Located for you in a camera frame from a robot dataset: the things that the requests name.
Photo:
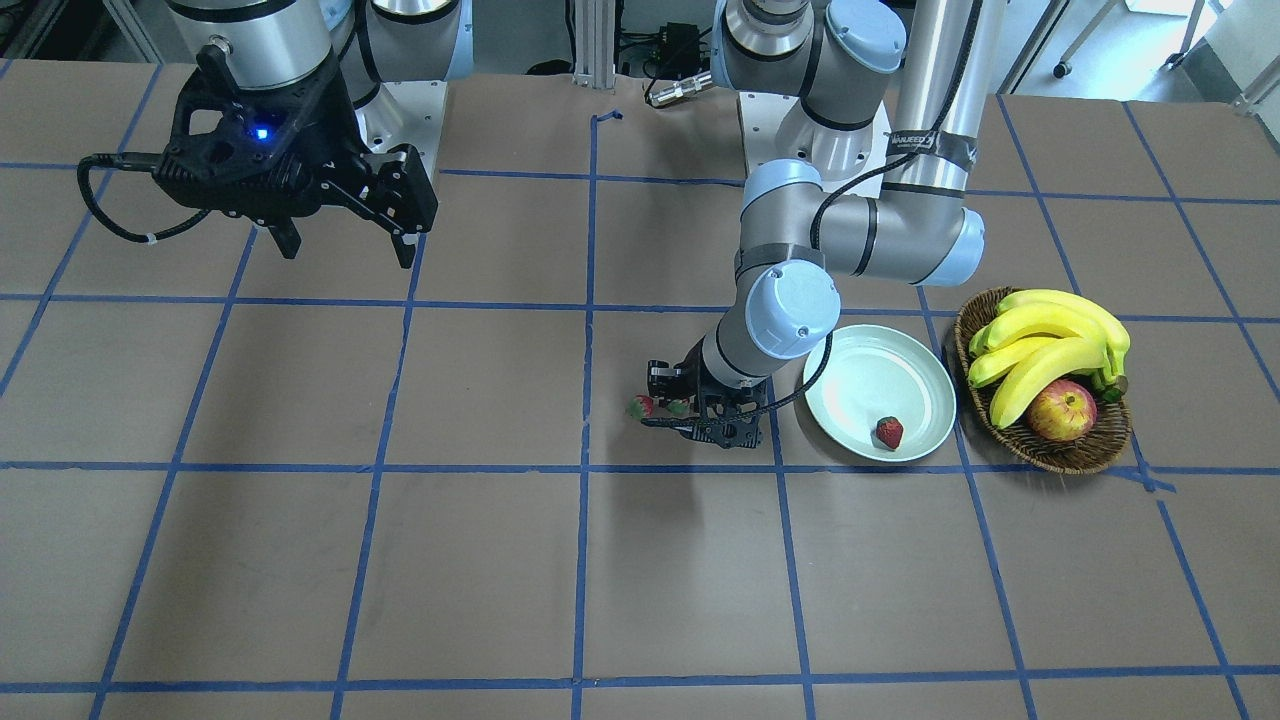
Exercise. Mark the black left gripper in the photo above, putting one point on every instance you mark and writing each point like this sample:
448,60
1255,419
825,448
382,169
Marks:
697,378

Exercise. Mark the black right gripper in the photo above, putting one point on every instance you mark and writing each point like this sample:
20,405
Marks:
336,128

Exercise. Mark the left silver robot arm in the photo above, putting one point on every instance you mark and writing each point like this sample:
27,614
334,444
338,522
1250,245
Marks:
868,178

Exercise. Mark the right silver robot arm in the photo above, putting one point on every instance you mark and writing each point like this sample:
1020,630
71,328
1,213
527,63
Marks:
273,43

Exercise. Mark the light green plate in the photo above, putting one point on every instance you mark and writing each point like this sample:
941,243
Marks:
875,371

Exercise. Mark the yellow banana bunch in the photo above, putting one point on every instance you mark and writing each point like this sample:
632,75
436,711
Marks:
1018,342

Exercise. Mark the red apple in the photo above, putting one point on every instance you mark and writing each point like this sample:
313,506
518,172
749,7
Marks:
1062,412

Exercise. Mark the wicker fruit basket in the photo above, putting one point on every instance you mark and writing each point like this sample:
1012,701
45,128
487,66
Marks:
1092,453

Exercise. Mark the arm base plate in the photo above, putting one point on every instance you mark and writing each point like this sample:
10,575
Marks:
774,127
406,112

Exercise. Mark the aluminium frame post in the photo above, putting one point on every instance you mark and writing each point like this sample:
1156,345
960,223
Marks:
594,25

